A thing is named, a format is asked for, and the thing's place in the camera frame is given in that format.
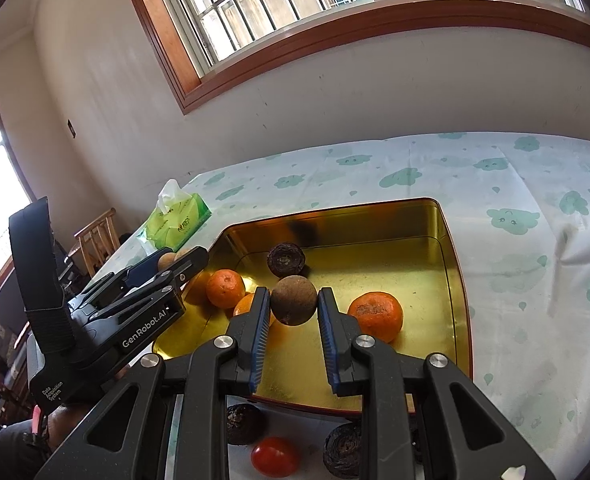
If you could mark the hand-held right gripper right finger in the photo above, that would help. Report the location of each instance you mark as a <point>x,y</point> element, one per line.
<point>327,340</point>

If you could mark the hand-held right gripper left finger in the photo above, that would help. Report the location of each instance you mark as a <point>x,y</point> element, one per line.
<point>260,340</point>

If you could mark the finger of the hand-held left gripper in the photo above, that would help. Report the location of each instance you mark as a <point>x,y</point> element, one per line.
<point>185,269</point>
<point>142,270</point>

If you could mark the brown longan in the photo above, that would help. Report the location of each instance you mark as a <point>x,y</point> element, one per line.
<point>166,262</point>
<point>294,300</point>

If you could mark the orange mandarin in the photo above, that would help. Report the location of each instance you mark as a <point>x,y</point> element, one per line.
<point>225,287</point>
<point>376,317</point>
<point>245,307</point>

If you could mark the red and gold tin box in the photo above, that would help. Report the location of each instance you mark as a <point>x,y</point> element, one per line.
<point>375,260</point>

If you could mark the red tomato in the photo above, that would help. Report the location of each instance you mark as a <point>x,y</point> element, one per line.
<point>275,456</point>

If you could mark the person's left forearm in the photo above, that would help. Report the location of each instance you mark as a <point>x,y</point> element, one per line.
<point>67,422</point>

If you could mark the green tissue pack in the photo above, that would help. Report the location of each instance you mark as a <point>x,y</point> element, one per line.
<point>175,220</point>

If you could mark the wooden chair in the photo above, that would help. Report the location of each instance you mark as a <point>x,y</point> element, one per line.
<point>97,240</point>

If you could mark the white cloud print tablecloth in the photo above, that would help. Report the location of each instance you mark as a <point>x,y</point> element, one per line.
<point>515,260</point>

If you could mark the brown framed barred window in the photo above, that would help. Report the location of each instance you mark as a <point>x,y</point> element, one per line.
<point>275,0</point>

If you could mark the dark wall plate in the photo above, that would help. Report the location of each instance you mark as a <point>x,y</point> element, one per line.
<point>72,129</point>

